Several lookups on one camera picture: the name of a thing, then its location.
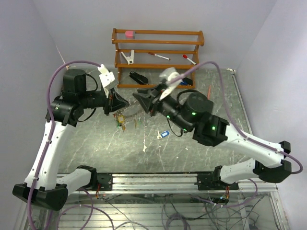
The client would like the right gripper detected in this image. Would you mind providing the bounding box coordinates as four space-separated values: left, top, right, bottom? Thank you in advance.
133 83 192 132

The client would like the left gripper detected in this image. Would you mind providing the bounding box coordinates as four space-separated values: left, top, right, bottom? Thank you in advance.
79 87 130 115

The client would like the yellow tag key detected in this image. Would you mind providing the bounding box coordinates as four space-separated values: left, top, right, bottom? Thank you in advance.
118 115 125 123

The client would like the metal disc keyring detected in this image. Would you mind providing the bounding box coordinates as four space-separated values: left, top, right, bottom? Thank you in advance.
113 101 143 132

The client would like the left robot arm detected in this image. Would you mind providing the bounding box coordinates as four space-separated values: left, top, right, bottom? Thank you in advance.
12 65 129 211

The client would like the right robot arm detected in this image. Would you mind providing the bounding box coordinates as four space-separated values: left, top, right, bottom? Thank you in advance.
133 84 292 190

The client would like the black stapler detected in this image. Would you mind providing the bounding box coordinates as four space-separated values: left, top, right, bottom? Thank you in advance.
129 71 149 85

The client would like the blue tag key upper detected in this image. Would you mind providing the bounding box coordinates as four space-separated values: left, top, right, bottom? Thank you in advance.
157 131 169 139

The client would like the white plastic clamp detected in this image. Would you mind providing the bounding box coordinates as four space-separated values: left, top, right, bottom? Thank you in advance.
120 49 135 65

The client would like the blue stapler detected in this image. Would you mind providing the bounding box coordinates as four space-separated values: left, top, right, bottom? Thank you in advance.
179 77 194 86

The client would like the red-capped marker pen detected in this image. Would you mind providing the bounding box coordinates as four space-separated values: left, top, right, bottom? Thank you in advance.
148 52 171 61

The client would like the red-capped white marker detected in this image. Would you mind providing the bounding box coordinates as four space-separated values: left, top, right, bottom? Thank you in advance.
182 54 196 65

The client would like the orange pencil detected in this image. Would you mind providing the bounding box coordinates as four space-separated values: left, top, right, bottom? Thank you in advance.
207 85 212 100

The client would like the pink eraser block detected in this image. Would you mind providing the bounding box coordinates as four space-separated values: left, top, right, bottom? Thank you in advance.
125 30 135 39

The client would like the wooden three-tier rack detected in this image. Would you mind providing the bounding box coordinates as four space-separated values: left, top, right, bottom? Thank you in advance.
111 28 205 88

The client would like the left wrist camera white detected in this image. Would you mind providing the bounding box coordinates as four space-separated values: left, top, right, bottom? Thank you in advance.
97 64 118 98

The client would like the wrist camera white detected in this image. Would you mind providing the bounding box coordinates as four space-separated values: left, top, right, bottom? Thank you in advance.
97 64 118 98
159 67 182 101

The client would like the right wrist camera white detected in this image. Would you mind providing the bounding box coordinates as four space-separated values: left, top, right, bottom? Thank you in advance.
159 67 182 101

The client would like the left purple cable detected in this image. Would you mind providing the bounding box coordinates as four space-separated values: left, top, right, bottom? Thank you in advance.
26 60 103 230

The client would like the purple cable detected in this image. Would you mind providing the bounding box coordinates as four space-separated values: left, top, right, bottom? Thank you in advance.
26 60 103 230
167 61 304 208

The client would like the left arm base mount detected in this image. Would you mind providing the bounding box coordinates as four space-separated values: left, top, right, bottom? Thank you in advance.
91 173 113 191

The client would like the aluminium frame rail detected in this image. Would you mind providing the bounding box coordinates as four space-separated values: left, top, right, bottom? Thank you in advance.
26 171 278 194

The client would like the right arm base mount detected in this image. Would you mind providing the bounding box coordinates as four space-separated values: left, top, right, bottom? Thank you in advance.
195 172 239 191

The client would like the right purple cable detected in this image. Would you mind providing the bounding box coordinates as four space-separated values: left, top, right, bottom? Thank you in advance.
167 61 304 208

